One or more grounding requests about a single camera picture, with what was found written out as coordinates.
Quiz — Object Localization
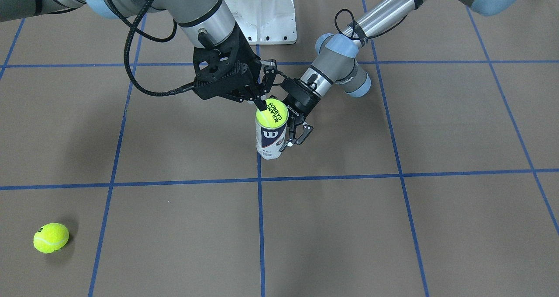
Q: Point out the left grey silver robot arm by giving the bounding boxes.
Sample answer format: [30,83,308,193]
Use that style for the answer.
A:
[281,0,516,148]

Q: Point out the white camera mast base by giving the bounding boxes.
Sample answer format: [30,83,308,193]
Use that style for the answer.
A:
[225,0,297,45]

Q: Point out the right grey silver robot arm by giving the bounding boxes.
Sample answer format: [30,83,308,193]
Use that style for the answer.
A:
[0,0,269,111]

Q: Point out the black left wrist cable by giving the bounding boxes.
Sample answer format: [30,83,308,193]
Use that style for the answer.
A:
[334,9,407,42]

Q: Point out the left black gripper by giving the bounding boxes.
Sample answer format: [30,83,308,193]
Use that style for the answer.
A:
[281,78,321,147]

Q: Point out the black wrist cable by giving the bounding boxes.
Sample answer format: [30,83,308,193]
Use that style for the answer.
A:
[334,9,407,42]
[101,0,195,97]

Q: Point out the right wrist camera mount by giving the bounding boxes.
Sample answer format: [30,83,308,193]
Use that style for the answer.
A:
[193,48,231,100]

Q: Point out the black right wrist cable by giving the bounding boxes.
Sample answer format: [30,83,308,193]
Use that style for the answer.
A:
[101,0,195,97]

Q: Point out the yellow tennis ball Wilson logo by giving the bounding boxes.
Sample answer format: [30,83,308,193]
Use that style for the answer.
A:
[33,223,69,254]

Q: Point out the yellow tennis ball Roland Garros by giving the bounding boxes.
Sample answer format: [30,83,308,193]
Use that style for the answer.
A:
[255,98,288,128]

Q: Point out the white blue tennis ball can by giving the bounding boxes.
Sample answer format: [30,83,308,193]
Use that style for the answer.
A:
[255,120,287,160]

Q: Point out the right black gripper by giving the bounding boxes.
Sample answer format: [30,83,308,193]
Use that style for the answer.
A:
[218,26,278,111]

